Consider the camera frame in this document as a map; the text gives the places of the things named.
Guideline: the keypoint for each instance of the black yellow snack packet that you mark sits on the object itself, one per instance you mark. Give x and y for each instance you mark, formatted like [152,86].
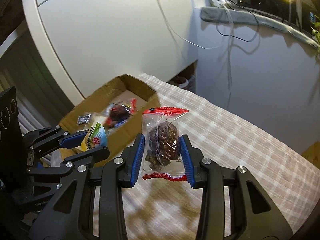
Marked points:
[95,137]

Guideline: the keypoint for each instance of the small silver blue candy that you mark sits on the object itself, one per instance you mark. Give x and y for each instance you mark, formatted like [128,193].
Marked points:
[84,119]

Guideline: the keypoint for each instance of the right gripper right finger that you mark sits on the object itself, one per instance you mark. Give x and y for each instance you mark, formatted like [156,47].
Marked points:
[234,205]

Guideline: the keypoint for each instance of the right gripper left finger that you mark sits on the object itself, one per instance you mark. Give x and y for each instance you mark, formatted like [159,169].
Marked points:
[88,203]

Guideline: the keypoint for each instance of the plaid tablecloth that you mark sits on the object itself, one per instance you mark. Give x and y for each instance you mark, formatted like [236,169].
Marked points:
[162,209]

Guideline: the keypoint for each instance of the potted spider plant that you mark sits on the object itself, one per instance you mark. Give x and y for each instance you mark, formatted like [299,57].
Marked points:
[316,29]

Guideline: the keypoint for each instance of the brown cardboard box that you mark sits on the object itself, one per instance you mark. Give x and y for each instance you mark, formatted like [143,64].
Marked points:
[121,88]

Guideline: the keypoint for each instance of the red clear date packet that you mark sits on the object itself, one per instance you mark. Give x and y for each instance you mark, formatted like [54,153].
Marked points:
[118,113]

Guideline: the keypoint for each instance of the grey windowsill cloth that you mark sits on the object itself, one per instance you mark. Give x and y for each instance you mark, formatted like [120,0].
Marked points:
[222,16]

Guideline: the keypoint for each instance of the white power strip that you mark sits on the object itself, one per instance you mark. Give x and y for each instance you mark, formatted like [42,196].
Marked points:
[218,3]

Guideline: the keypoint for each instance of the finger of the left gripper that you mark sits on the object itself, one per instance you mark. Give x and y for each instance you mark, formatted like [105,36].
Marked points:
[54,174]
[44,141]

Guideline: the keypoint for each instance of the clear walnut snack packet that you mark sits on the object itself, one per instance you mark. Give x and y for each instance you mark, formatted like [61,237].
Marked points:
[162,155]

